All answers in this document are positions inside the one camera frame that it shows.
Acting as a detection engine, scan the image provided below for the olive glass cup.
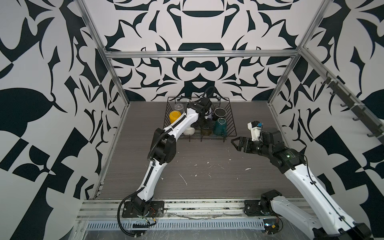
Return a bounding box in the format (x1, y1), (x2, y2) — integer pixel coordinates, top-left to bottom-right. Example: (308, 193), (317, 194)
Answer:
(201, 127), (213, 136)

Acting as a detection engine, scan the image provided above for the green mug cream inside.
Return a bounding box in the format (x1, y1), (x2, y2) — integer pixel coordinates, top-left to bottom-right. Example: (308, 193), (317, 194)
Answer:
(213, 118), (228, 137)

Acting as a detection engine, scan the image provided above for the white mug red inside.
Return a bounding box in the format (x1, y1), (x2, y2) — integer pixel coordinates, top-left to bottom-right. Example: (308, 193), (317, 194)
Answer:
(183, 127), (196, 136)

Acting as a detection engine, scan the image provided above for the black mug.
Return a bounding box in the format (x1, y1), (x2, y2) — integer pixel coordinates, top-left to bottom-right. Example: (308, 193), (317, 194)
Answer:
(212, 107), (227, 121)

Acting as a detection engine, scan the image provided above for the clear glass cup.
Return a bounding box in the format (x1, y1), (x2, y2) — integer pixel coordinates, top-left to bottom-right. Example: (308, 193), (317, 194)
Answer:
(174, 102), (185, 114)

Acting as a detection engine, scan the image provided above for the yellow mug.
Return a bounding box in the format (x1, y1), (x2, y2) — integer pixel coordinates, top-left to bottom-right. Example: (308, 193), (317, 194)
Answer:
(169, 111), (182, 124)

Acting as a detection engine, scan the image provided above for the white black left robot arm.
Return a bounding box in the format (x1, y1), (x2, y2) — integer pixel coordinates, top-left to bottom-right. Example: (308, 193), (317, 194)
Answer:
(117, 87), (216, 238)

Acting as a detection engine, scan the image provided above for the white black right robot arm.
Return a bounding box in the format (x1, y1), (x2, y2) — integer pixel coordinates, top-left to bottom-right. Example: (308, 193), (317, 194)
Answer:
(231, 122), (372, 240)

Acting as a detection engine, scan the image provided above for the black wire dish rack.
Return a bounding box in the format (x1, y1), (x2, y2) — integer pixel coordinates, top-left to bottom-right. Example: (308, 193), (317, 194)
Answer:
(163, 95), (237, 142)

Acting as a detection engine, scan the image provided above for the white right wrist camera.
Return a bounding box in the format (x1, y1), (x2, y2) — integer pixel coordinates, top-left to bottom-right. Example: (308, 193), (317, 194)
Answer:
(247, 121), (263, 142)

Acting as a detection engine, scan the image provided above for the grey wall hook rail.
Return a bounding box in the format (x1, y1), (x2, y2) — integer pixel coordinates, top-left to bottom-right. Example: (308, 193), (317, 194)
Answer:
(320, 71), (384, 145)

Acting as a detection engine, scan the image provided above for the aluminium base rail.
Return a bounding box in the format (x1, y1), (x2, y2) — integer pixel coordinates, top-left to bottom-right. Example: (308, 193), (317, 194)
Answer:
(78, 198), (247, 219)

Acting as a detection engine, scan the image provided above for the white slotted cable duct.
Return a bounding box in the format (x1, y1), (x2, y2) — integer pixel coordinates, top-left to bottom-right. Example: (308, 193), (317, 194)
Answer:
(85, 218), (266, 231)

